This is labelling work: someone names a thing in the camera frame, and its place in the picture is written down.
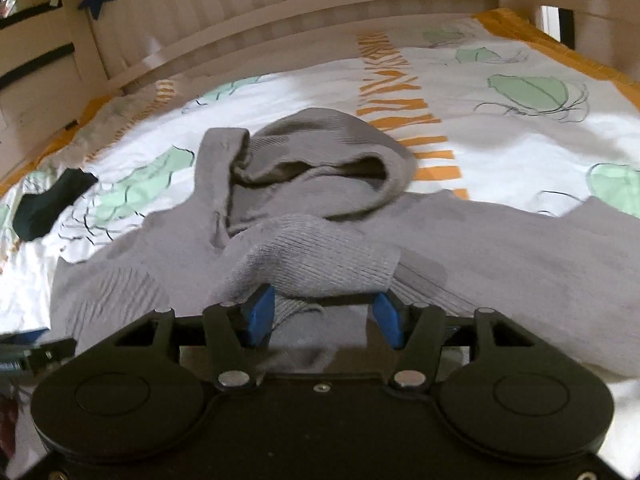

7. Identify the white wooden bed frame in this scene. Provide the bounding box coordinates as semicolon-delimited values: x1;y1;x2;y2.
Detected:
0;0;640;183

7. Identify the grey knit hoodie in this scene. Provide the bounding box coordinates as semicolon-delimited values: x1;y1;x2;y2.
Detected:
50;107;640;378

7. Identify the dark sock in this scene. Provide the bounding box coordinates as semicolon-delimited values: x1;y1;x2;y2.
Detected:
12;169;99;242

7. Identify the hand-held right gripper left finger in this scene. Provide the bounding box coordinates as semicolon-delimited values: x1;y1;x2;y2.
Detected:
115;284;277;394

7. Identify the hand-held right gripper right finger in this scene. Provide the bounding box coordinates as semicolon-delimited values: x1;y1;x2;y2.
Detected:
372;291;536;394

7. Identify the white jellyfish print blanket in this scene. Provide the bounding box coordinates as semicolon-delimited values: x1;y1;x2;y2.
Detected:
0;7;640;466

